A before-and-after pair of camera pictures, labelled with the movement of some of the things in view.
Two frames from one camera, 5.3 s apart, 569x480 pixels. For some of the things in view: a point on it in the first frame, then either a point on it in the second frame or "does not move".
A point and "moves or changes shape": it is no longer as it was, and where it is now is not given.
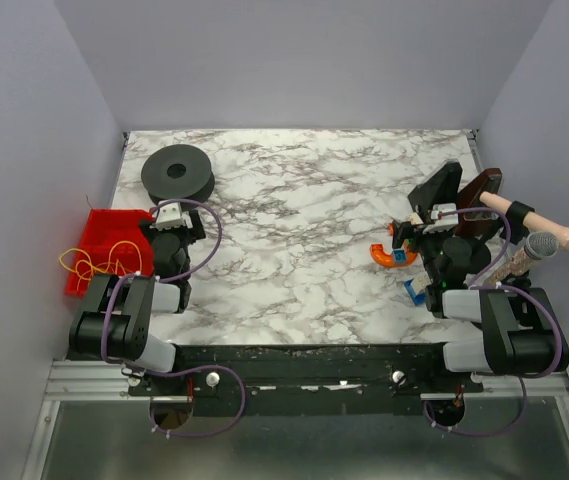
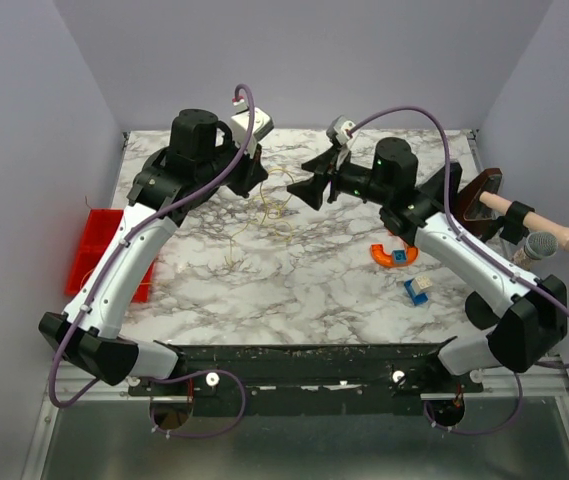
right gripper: x=424 y=220 → x=330 y=179
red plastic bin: x=112 y=242 does not move
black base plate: x=308 y=380 does not move
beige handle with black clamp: x=517 y=216 does not move
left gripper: x=196 y=226 → x=249 y=173
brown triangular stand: x=474 y=216 does not move
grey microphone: x=539 y=246 does not move
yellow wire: x=87 y=270 moves or changes shape
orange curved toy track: x=379 y=254 does not move
